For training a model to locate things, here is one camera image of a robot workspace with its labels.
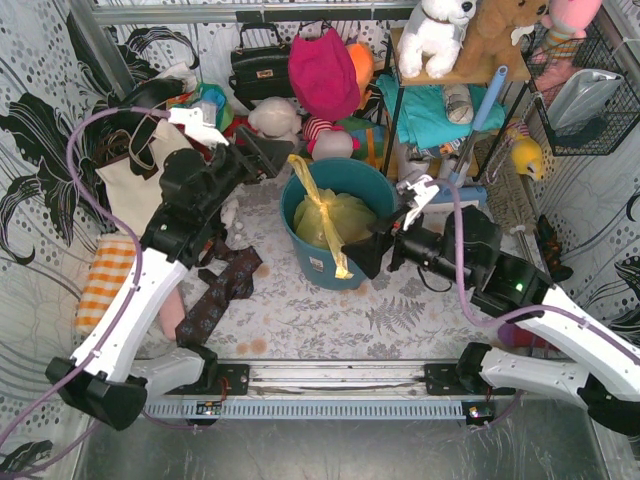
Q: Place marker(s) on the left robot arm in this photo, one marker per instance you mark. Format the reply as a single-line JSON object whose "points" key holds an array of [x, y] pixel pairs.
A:
{"points": [[103, 377]]}

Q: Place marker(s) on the orange plush toy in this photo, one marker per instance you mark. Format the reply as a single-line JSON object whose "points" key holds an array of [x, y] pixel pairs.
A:
{"points": [[363, 62]]}

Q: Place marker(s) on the silver foil pouch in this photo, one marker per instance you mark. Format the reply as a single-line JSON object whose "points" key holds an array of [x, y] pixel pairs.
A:
{"points": [[583, 95]]}

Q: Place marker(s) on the wooden metal shelf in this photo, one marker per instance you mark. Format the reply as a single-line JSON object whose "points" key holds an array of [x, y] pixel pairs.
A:
{"points": [[440, 157]]}

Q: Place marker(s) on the white plush lamb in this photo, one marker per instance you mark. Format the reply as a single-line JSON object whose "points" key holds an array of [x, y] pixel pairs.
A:
{"points": [[276, 118]]}

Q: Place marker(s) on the brown floral necktie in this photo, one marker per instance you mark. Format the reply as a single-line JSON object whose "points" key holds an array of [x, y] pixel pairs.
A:
{"points": [[229, 276]]}

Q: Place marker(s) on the rainbow striped cloth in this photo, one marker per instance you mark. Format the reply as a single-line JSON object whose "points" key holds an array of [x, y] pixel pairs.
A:
{"points": [[372, 139]]}

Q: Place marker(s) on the cream canvas tote bag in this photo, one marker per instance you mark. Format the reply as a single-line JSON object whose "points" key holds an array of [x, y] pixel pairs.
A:
{"points": [[132, 198]]}

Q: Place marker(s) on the pink fuzzy case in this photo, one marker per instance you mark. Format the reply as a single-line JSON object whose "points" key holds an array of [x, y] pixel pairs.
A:
{"points": [[171, 314]]}

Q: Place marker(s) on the magenta fabric bag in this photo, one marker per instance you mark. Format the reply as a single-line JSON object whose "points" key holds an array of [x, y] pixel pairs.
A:
{"points": [[323, 77]]}

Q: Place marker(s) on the pink plush pig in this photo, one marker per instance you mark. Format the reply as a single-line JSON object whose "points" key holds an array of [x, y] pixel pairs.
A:
{"points": [[325, 139]]}

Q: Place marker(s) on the black wire basket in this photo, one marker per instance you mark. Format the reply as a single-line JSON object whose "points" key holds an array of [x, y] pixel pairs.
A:
{"points": [[604, 132]]}

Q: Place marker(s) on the pink plush toy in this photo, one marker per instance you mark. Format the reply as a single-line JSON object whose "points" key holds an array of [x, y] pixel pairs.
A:
{"points": [[565, 24]]}

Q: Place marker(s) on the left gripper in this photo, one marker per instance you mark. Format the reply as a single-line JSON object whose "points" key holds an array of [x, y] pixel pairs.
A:
{"points": [[247, 156]]}

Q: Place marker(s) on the black leather handbag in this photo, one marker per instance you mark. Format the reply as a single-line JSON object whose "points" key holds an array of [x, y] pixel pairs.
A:
{"points": [[262, 72]]}

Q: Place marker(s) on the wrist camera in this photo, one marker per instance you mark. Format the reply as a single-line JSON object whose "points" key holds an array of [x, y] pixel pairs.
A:
{"points": [[195, 126], [416, 193]]}

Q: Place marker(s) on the orange checkered cloth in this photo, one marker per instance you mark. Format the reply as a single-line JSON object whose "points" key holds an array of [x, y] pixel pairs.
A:
{"points": [[109, 269]]}

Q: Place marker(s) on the white sneaker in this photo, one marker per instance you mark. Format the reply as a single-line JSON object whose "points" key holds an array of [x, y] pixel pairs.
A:
{"points": [[415, 175]]}

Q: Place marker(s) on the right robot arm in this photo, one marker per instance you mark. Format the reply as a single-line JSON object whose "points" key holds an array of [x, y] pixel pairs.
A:
{"points": [[601, 371]]}

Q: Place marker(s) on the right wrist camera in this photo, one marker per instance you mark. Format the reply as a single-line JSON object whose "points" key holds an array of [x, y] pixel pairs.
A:
{"points": [[416, 193]]}

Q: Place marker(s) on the teal trash bin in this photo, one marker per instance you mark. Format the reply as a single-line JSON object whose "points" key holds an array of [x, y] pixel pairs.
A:
{"points": [[341, 175]]}

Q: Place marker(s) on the red garment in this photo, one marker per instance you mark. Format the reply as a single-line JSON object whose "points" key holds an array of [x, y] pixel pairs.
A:
{"points": [[230, 133]]}

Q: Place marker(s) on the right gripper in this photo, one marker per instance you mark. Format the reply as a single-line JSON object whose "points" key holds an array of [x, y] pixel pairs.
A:
{"points": [[393, 245]]}

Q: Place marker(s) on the white plush dog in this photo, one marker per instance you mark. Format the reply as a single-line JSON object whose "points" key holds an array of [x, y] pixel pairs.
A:
{"points": [[432, 38]]}

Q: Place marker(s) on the black hat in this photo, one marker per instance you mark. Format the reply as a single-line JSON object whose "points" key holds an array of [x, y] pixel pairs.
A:
{"points": [[153, 94]]}

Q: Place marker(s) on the teal folded towel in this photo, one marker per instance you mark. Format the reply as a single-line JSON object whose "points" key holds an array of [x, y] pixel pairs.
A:
{"points": [[422, 119]]}

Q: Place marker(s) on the yellow plush duck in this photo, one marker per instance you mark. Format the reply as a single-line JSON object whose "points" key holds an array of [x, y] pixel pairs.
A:
{"points": [[526, 153]]}

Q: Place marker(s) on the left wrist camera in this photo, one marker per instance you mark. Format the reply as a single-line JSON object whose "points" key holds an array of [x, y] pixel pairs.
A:
{"points": [[195, 126]]}

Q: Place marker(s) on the brown teddy bear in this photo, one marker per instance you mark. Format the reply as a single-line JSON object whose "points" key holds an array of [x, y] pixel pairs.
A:
{"points": [[494, 37]]}

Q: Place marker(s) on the yellow trash bag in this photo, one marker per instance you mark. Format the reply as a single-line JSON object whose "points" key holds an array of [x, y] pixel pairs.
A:
{"points": [[326, 220]]}

